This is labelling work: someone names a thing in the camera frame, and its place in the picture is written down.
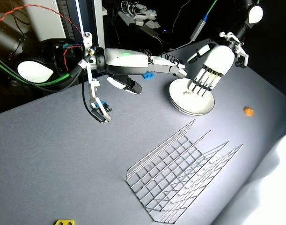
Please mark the white cabinet with light strip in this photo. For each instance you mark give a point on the white cabinet with light strip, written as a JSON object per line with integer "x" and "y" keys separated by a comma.
{"x": 46, "y": 18}

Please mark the yellow block with holes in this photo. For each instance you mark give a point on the yellow block with holes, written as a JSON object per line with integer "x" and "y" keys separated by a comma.
{"x": 65, "y": 222}

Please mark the black power adapter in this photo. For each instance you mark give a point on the black power adapter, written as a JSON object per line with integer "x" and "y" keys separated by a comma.
{"x": 150, "y": 31}

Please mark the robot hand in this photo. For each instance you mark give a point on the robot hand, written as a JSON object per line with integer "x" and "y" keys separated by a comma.
{"x": 221, "y": 59}
{"x": 124, "y": 62}

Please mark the blue rectangular two-hole block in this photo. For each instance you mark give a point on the blue rectangular two-hole block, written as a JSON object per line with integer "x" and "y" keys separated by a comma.
{"x": 148, "y": 76}

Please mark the orange swirl toy pastry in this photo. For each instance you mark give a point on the orange swirl toy pastry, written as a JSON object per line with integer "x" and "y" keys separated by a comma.
{"x": 249, "y": 111}

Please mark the white spare robot hand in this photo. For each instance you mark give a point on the white spare robot hand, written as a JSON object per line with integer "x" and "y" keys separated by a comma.
{"x": 140, "y": 15}

